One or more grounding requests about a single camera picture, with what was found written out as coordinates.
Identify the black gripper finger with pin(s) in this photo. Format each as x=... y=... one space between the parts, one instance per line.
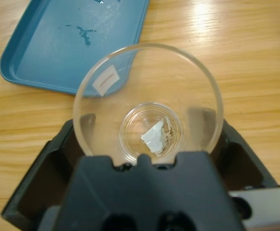
x=48 y=173
x=241 y=166

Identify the clear drinking glass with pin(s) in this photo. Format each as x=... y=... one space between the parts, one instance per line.
x=151 y=134

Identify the teal plastic tray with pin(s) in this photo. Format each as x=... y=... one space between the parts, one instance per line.
x=45 y=48

